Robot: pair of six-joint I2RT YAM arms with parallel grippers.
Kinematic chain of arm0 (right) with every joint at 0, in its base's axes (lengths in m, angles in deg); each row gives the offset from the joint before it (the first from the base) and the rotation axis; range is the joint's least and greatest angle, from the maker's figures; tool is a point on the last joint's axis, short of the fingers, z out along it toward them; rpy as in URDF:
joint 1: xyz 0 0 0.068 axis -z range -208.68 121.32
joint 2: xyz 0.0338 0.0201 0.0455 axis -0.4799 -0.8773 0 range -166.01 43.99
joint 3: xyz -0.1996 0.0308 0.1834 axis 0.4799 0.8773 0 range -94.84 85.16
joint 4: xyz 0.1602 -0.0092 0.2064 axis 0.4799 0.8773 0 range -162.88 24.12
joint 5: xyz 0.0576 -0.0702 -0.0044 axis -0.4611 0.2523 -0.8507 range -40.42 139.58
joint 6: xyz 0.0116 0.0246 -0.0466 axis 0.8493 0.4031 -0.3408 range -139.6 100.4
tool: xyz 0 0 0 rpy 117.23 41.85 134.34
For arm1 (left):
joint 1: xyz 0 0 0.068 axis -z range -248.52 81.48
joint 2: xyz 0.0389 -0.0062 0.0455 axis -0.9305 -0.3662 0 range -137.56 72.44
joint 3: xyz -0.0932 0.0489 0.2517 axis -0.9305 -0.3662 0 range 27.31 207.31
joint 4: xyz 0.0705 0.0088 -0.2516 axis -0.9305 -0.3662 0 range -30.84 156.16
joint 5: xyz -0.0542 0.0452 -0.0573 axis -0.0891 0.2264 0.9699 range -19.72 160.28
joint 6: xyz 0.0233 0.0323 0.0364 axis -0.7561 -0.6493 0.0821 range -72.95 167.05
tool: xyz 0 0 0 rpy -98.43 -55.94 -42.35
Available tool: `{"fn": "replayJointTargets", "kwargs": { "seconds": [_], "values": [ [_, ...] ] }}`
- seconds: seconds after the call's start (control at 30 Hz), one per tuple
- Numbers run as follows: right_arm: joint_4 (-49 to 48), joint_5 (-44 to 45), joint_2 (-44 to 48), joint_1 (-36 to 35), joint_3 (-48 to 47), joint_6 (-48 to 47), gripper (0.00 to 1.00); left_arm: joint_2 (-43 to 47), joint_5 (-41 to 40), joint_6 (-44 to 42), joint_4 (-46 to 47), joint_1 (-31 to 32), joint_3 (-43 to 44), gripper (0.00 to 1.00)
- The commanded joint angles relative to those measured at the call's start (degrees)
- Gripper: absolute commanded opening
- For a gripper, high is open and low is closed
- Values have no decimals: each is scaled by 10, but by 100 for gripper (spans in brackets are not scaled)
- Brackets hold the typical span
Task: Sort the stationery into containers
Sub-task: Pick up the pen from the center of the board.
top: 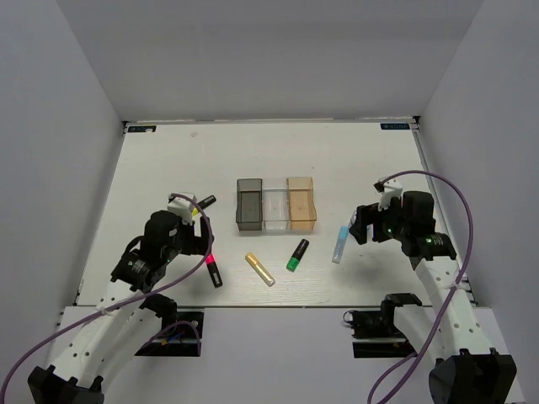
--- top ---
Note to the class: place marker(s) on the clear plastic container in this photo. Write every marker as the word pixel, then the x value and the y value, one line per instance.
pixel 275 205

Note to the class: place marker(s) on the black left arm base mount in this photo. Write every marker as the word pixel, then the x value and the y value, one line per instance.
pixel 180 337

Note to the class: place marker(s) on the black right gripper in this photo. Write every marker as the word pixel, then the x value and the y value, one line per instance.
pixel 366 215

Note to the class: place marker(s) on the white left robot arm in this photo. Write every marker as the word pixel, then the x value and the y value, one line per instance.
pixel 127 314

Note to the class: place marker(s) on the green cap black highlighter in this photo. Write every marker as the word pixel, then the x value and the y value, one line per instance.
pixel 296 257

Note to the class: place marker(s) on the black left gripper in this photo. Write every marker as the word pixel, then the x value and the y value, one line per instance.
pixel 198 244

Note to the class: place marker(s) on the blue corner label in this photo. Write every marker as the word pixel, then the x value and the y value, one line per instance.
pixel 394 126
pixel 141 129

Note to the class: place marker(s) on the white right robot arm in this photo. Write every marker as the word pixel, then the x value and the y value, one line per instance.
pixel 467 367

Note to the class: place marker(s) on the orange translucent plastic container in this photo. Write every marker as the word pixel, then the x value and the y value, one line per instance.
pixel 302 210

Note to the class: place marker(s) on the right blue corner label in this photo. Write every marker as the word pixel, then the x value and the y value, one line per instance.
pixel 394 126

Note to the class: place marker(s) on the pink cap black highlighter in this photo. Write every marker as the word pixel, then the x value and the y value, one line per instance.
pixel 214 272

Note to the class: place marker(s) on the dark grey plastic container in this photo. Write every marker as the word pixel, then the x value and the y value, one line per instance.
pixel 249 211

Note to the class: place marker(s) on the yellow translucent glue stick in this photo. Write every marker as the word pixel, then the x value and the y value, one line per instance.
pixel 259 268

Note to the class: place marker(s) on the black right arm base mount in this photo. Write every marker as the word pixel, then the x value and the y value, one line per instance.
pixel 395 330

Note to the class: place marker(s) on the left blue corner label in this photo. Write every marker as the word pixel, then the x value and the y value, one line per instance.
pixel 141 129

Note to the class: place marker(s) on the yellow cap black highlighter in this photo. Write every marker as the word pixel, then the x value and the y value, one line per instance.
pixel 203 204

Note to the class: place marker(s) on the blue translucent glue stick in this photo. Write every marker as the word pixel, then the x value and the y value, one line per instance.
pixel 340 244

